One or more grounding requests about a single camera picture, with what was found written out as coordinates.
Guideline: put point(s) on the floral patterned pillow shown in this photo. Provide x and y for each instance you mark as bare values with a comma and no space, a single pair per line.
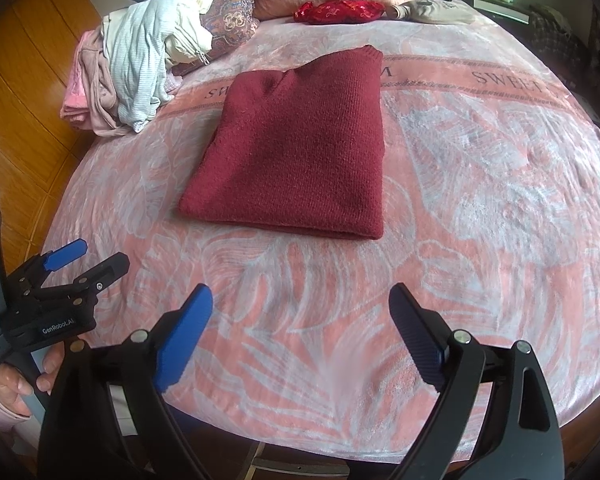
230,25

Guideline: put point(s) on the light pink folded garment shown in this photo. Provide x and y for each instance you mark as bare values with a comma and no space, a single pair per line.
75,105

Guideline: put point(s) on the dusty pink garment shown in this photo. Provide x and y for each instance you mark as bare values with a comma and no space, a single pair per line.
102,95

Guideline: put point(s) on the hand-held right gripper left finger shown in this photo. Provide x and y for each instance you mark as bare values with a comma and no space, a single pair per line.
182,345

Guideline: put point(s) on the white striped garment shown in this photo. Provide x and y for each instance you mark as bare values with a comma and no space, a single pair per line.
135,60

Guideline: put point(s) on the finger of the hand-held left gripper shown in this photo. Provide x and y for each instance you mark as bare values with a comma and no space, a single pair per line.
65,252
100,272

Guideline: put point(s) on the cream garment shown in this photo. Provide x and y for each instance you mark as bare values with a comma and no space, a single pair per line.
190,30

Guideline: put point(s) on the beige cloth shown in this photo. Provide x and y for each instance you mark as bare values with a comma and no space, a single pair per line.
432,11

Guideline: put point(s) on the dark patterned cloth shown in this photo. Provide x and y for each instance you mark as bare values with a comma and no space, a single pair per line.
575,45

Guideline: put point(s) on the person's left hand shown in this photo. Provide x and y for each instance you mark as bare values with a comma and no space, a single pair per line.
10,385

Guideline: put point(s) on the pink leaf-print blanket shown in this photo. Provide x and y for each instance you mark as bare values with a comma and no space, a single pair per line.
480,210

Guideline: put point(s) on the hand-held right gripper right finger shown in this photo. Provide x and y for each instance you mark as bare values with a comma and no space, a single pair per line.
420,340

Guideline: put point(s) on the red patterned cloth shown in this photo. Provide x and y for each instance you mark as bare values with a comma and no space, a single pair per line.
337,11

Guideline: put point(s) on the dark red knit sweater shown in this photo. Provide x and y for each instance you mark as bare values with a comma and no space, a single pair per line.
300,150

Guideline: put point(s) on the pink fluffy folded blanket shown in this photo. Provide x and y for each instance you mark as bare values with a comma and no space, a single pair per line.
325,2

